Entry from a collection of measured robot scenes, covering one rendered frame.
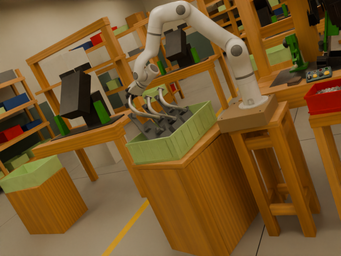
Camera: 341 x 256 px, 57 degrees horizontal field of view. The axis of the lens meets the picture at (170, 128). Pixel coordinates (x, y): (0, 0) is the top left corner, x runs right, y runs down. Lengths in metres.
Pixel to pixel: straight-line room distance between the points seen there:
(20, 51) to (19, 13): 1.06
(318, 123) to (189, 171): 0.81
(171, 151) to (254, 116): 0.56
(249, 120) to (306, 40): 1.10
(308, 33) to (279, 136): 1.09
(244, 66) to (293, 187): 0.81
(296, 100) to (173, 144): 0.89
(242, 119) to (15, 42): 7.84
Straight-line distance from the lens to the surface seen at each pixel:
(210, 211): 2.19
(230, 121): 1.96
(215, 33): 1.96
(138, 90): 2.15
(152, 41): 2.00
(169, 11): 1.93
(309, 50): 2.82
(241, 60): 1.93
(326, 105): 1.95
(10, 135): 7.72
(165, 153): 2.08
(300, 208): 2.23
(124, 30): 7.72
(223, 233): 2.33
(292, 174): 2.09
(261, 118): 1.89
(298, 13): 2.78
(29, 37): 9.51
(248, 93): 2.01
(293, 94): 2.29
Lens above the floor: 1.52
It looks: 15 degrees down
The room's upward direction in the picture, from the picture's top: 24 degrees counter-clockwise
